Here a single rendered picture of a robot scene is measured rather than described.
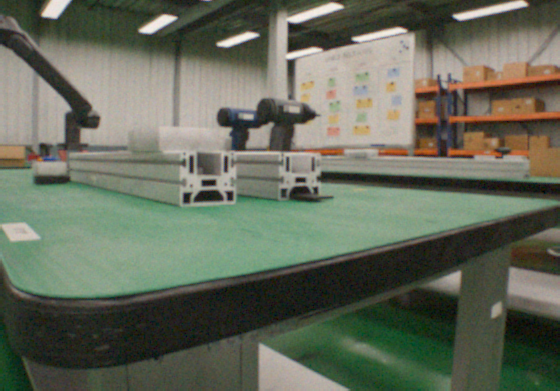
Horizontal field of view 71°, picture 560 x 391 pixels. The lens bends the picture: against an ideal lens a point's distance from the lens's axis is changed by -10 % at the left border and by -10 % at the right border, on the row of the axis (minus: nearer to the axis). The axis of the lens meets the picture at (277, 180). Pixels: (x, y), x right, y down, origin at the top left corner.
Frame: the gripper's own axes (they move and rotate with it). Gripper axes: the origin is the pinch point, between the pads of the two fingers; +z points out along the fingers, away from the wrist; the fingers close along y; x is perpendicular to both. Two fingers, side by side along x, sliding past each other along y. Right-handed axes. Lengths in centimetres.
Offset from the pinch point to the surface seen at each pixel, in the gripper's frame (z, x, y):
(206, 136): -8, -92, 4
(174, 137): -8, -92, -2
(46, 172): -0.3, -34.9, -14.4
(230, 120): -15, -53, 33
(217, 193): 1, -97, 3
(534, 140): -49, 177, 947
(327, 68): -95, 153, 277
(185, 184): 0, -98, -4
